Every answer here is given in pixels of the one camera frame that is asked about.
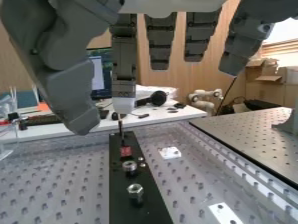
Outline computer screen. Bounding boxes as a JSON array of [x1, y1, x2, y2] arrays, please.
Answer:
[[86, 47, 114, 100]]

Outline small red block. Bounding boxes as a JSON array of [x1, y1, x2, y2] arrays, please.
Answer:
[[119, 145, 134, 158]]

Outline thin stick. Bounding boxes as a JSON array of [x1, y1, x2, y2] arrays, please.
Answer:
[[115, 119, 126, 149]]

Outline cardboard box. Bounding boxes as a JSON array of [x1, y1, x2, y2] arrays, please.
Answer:
[[243, 57, 298, 109]]

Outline larger metal nut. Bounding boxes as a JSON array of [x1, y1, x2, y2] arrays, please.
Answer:
[[121, 160, 139, 176]]

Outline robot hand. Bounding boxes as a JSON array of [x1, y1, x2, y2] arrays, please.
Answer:
[[0, 0, 298, 136]]

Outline black headphones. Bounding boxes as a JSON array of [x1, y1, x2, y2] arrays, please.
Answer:
[[134, 90, 169, 108]]

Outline black plate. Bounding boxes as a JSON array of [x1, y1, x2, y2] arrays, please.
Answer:
[[107, 130, 174, 224]]

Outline smaller metal nut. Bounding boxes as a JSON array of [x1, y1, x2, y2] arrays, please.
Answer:
[[126, 183, 146, 206]]

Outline black keyboard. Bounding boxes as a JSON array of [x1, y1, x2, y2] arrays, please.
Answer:
[[18, 114, 64, 128]]

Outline small white jointed device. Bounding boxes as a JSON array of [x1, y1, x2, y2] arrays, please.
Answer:
[[186, 88, 225, 116]]

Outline white desk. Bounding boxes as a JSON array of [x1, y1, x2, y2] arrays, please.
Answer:
[[0, 99, 209, 145]]

